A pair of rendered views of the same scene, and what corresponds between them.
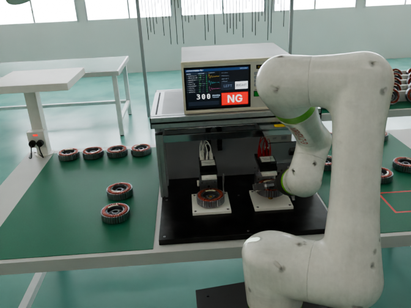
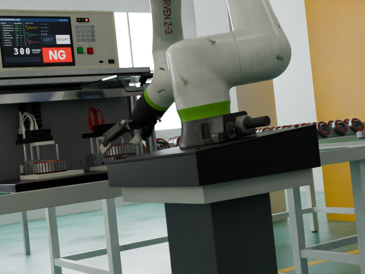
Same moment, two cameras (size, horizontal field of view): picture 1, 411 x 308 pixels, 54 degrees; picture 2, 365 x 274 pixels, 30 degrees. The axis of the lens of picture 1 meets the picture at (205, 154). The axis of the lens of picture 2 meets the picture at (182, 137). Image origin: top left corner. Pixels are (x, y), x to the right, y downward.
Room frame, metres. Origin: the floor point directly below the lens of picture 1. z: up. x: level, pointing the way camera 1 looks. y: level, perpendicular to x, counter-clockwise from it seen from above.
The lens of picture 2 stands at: (-0.60, 0.75, 0.85)
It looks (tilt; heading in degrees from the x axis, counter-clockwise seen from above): 0 degrees down; 328
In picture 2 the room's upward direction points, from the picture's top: 6 degrees counter-clockwise
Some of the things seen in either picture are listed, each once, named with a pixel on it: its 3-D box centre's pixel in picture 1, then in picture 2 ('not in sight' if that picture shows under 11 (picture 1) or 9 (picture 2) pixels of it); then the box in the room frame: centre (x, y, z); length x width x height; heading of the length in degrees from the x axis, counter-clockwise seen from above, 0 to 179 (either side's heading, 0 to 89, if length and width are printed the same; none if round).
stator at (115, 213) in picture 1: (115, 212); not in sight; (1.38, 0.37, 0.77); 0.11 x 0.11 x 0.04
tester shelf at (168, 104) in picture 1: (230, 102); (38, 84); (1.74, -0.12, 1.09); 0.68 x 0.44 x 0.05; 92
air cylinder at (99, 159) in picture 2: (263, 178); (99, 160); (1.57, -0.25, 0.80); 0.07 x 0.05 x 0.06; 92
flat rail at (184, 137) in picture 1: (236, 134); (65, 95); (1.52, -0.13, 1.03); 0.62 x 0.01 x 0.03; 92
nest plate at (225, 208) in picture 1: (210, 203); (51, 174); (1.41, -0.01, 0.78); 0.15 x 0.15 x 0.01; 2
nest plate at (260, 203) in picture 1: (270, 199); (119, 166); (1.42, -0.25, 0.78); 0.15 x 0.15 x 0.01; 2
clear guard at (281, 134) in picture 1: (293, 137); (133, 87); (1.43, -0.34, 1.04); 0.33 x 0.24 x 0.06; 2
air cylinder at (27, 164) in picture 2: (208, 181); (33, 168); (1.56, -0.01, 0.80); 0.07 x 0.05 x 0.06; 92
